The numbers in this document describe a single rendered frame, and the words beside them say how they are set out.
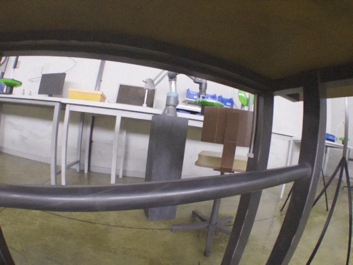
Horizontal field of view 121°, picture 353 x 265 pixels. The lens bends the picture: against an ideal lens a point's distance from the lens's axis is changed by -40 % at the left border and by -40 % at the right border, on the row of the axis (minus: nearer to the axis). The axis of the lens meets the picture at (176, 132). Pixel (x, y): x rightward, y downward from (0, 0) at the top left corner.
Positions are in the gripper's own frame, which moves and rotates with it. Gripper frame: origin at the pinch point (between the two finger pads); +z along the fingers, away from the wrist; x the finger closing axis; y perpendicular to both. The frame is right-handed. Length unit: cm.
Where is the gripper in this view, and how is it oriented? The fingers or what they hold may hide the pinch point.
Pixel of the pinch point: (198, 102)
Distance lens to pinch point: 149.2
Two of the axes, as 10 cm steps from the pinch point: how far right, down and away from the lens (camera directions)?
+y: 9.2, 1.2, 3.7
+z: -1.2, 9.9, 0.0
